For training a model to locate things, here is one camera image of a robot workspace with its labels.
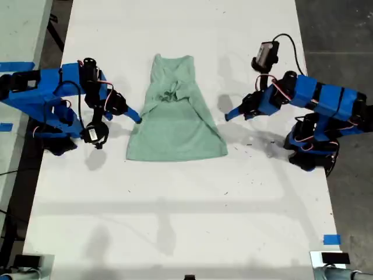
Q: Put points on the black camera stalk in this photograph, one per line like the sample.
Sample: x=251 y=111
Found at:
x=97 y=116
x=263 y=80

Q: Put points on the small black box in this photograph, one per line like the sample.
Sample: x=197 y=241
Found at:
x=27 y=260
x=335 y=258

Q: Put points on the grey tube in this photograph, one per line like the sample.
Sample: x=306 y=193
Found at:
x=20 y=275
x=344 y=274

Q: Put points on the white side table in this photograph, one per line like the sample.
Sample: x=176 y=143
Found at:
x=17 y=29

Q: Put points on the black camera box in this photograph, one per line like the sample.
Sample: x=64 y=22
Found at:
x=266 y=55
x=93 y=135

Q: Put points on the short blue tape strip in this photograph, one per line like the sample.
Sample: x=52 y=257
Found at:
x=332 y=239
x=6 y=127

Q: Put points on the small black clamp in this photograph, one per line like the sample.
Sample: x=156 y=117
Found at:
x=189 y=277

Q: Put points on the black stand leg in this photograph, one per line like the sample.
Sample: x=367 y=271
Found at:
x=56 y=32

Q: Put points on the shiny metal plate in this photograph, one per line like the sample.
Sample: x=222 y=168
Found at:
x=48 y=262
x=315 y=259

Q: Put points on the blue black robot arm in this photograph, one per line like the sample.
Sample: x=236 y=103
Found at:
x=329 y=99
x=38 y=96

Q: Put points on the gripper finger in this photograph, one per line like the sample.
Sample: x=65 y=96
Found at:
x=236 y=112
x=134 y=115
x=250 y=116

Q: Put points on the pale green T-shirt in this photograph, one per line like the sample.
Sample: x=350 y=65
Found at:
x=175 y=137

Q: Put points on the long blue tape strip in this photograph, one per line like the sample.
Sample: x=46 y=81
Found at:
x=16 y=66

